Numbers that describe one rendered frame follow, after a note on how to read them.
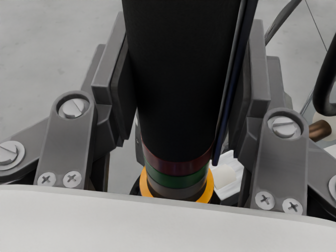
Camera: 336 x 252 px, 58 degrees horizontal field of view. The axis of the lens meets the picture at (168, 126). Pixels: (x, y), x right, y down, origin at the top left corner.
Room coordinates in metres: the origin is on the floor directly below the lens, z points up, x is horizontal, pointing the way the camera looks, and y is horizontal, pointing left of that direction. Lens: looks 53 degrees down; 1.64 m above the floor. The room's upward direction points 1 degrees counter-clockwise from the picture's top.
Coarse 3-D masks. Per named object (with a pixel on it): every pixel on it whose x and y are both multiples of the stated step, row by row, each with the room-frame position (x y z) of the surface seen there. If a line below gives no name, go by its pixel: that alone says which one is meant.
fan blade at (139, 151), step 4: (136, 112) 0.48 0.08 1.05; (136, 116) 0.47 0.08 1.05; (136, 128) 0.45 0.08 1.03; (136, 132) 0.44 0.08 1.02; (140, 136) 0.40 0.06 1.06; (140, 140) 0.40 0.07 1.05; (136, 144) 0.43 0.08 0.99; (140, 144) 0.40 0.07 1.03; (136, 148) 0.42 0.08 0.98; (140, 148) 0.40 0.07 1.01; (136, 152) 0.42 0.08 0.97; (140, 152) 0.39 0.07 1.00; (136, 156) 0.41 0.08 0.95; (140, 156) 0.39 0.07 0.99; (136, 160) 0.41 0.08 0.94; (140, 160) 0.39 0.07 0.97; (144, 164) 0.36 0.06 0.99
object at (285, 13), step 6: (294, 0) 0.37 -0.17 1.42; (300, 0) 0.35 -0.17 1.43; (288, 6) 0.37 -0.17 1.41; (294, 6) 0.35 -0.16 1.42; (282, 12) 0.38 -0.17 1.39; (288, 12) 0.34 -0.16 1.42; (276, 18) 0.40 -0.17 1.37; (282, 18) 0.34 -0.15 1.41; (276, 24) 0.35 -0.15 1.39; (270, 30) 0.36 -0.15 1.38; (276, 30) 0.33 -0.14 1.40; (264, 36) 0.40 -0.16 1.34; (270, 36) 0.33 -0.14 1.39
